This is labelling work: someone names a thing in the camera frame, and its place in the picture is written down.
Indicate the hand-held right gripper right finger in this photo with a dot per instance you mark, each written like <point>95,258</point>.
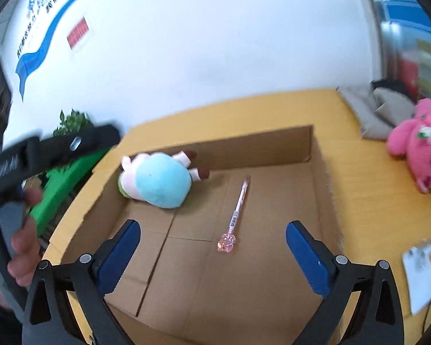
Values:
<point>309,255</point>

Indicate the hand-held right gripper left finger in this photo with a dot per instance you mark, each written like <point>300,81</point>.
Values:
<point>116,255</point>

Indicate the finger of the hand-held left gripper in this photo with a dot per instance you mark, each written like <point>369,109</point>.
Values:
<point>79,143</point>

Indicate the pink pen with bear charm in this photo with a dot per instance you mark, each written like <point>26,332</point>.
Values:
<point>237,210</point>

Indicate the blue and pink plush toy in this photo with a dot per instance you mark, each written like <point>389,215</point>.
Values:
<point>161,183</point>

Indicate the brown cardboard box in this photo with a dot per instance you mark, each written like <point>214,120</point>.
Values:
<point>201,280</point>

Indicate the person's left hand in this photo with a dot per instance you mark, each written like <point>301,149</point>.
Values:
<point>23,255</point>

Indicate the small green potted plant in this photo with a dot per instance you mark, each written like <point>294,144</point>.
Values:
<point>72,122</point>

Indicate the green plastic stand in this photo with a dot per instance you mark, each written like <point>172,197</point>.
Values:
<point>61,190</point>

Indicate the white folding phone stand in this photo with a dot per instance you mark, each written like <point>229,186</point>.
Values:
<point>420,276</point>

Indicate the grey cloth bag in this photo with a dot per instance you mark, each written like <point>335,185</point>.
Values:
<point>377,115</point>

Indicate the pink plush bear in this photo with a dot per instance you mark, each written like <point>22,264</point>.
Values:
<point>420,143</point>

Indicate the blue wave wall decal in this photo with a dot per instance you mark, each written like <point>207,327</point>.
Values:
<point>39,50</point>

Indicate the red wall label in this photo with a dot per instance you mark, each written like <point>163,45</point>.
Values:
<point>78,33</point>

